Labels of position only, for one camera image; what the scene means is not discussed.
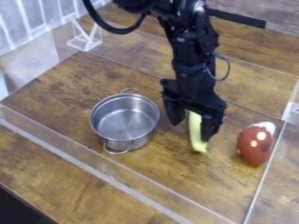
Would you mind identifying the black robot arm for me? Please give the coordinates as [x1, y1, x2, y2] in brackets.
[114, 0, 227, 142]

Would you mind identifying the small steel pot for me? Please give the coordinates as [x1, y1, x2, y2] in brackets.
[90, 88, 160, 155]

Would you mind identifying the clear acrylic triangle stand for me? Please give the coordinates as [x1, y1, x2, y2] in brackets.
[67, 20, 103, 52]

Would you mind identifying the red spotted toy mushroom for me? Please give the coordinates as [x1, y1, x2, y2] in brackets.
[236, 122, 277, 166]

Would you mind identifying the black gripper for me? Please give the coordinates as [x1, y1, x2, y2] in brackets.
[160, 79, 227, 142]

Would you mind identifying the black bar on wall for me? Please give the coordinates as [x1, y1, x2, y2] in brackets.
[207, 9, 267, 29]

